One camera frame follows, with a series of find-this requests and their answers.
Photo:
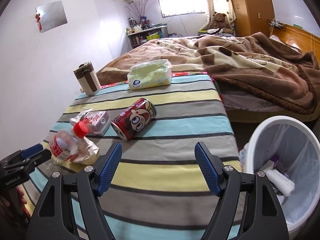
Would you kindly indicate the green flat box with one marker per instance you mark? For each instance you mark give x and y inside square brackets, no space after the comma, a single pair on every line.
[203,31]

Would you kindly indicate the green tissue pack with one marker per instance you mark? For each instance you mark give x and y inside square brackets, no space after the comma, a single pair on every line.
[150,76]

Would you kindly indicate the red cartoon drink can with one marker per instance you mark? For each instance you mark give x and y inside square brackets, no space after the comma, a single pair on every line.
[135,117]

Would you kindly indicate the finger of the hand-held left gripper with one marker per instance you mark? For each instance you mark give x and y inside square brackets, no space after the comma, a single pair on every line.
[31,150]
[40,157]

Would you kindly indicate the wooden headboard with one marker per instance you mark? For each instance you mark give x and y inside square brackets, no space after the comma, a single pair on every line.
[295,36]

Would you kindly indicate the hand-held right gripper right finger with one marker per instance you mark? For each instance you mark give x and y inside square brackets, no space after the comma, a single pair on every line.
[207,167]

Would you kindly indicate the brown white tumbler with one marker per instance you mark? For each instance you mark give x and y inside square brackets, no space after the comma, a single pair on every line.
[86,80]

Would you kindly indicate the wooden wardrobe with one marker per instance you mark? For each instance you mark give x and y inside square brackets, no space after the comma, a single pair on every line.
[250,7]

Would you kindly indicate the white trash bin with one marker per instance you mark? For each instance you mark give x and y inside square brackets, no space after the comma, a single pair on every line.
[255,142]

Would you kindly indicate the red hanging knot ornament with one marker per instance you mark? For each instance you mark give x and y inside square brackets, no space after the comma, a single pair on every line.
[38,21]

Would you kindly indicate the silver foil wall sheet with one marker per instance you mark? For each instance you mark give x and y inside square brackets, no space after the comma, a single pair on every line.
[52,16]

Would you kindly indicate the brown teddy bear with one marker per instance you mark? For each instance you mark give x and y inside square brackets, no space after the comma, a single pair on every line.
[220,20]

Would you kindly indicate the striped tablecloth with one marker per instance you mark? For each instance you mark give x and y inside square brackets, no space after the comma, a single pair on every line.
[162,155]

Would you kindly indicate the person's left hand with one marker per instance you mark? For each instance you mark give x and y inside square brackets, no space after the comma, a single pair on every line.
[21,200]

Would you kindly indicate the brown patterned blanket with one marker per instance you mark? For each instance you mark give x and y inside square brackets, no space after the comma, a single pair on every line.
[250,65]

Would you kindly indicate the clear plastic bottle red cap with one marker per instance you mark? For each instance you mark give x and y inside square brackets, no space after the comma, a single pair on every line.
[63,145]

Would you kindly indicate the barred window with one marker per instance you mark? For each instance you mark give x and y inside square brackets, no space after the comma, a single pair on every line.
[182,3]

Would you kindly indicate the dried branches in vase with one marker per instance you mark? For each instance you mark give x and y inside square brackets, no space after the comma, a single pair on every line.
[141,8]

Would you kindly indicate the long white purple medicine box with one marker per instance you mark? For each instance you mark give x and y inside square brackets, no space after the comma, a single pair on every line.
[267,166]

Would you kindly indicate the white foam fruit net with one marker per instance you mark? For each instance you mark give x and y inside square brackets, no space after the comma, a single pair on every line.
[280,182]

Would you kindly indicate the beige paper bag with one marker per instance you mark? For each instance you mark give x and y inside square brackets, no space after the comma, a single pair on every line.
[90,152]

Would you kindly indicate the translucent bin liner bag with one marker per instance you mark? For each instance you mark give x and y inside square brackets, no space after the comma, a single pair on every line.
[300,160]

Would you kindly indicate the pink white drink carton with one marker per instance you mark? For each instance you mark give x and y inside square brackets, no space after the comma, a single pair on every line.
[98,122]

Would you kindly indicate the cluttered shelf unit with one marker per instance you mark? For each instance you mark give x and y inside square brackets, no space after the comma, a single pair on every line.
[140,38]

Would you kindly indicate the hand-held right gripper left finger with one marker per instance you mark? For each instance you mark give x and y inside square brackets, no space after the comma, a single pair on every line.
[111,167]

